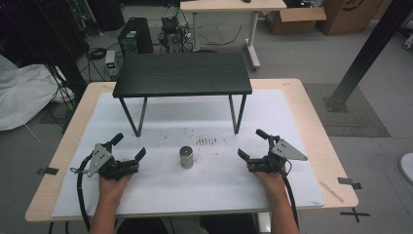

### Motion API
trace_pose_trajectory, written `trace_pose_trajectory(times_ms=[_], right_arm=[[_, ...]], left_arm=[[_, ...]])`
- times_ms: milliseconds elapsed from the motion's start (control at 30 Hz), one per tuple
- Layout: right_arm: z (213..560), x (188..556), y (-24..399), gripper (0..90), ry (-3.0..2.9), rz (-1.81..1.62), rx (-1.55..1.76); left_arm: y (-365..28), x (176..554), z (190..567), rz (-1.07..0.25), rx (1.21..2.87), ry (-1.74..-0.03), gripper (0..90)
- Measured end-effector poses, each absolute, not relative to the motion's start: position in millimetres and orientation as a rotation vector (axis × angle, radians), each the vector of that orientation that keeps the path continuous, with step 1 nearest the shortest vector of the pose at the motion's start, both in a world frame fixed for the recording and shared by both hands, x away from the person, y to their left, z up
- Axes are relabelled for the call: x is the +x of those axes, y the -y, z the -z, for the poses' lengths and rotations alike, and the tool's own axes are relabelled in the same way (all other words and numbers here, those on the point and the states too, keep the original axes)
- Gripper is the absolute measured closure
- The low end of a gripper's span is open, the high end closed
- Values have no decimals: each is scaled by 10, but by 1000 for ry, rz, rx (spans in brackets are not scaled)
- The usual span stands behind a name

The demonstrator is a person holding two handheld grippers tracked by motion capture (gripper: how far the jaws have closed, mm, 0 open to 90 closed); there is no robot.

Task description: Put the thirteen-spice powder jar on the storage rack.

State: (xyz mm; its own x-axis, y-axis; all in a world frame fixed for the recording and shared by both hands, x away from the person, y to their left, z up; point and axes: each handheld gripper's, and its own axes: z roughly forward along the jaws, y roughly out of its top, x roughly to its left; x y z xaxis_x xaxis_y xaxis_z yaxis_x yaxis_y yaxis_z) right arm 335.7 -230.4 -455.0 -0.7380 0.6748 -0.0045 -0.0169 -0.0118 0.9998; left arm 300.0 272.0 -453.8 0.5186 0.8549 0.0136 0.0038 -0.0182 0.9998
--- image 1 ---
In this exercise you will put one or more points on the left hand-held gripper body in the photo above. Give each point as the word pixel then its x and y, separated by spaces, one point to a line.
pixel 107 163

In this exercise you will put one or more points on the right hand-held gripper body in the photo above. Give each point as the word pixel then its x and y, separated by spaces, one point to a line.
pixel 276 157

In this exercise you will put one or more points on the silver metal cylinder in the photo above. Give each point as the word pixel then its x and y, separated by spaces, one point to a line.
pixel 186 157

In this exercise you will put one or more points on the person's left hand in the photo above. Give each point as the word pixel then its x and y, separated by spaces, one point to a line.
pixel 113 188

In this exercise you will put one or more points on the person's right hand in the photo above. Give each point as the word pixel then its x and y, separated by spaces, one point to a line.
pixel 269 182

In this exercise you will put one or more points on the white foam mat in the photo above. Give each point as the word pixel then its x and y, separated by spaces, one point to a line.
pixel 195 182

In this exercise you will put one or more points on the light wooden table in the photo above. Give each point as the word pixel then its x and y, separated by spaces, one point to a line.
pixel 331 169

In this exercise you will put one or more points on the black tape strip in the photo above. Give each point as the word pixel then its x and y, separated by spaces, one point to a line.
pixel 48 170
pixel 349 182

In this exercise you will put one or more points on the small power supply unit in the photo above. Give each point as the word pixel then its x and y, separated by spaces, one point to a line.
pixel 110 62

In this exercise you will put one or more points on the person's dark trousers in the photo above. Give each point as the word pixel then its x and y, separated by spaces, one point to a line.
pixel 185 226

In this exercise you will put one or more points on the black shelf table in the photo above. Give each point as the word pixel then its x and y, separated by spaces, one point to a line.
pixel 181 76

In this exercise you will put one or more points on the grey floor mat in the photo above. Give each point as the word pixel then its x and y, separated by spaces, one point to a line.
pixel 352 112

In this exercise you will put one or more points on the white cloth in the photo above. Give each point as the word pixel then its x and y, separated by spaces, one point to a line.
pixel 24 94

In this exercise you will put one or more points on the black computer tower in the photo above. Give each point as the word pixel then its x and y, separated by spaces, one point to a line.
pixel 134 36

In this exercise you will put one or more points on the open cardboard box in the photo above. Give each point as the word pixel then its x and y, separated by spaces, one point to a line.
pixel 293 20

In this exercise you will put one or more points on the open electronics rack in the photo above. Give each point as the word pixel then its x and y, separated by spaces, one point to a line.
pixel 172 34

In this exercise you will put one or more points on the white desk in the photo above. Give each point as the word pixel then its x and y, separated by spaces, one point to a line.
pixel 227 19

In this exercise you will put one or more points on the white round object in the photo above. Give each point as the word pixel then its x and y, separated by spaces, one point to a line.
pixel 406 167

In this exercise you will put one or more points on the large cardboard box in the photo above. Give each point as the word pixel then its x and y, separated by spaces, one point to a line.
pixel 349 14

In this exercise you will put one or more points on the black metal stand post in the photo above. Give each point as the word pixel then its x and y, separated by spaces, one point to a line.
pixel 363 55

